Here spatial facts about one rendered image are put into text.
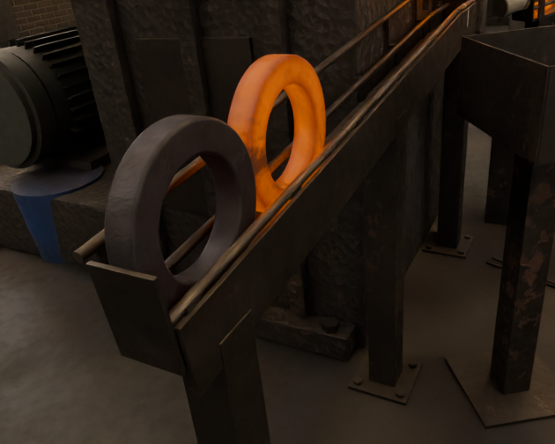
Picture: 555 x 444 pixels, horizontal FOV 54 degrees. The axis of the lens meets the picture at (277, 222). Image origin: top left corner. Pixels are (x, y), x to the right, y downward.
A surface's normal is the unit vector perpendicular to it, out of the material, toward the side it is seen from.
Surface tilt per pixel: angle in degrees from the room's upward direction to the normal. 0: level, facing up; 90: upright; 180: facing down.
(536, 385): 0
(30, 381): 0
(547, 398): 0
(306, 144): 62
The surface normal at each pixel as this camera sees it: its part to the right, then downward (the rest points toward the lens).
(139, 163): -0.37, -0.44
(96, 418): -0.10, -0.88
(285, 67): 0.87, 0.16
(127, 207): -0.47, -0.07
